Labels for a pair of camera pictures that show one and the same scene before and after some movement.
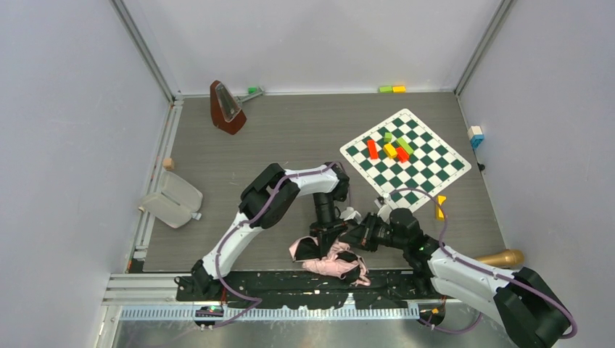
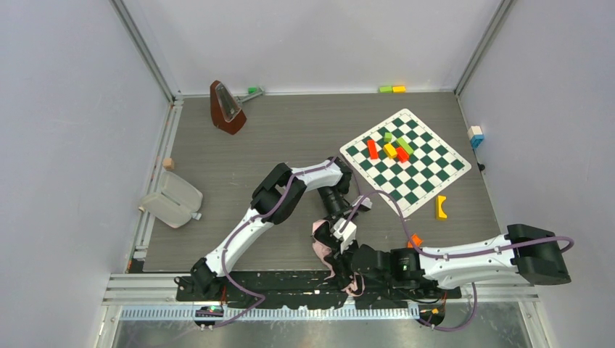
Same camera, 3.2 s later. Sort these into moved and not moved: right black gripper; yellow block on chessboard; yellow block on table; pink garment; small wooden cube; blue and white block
Moved: pink garment; right black gripper
Not moved: small wooden cube; blue and white block; yellow block on table; yellow block on chessboard
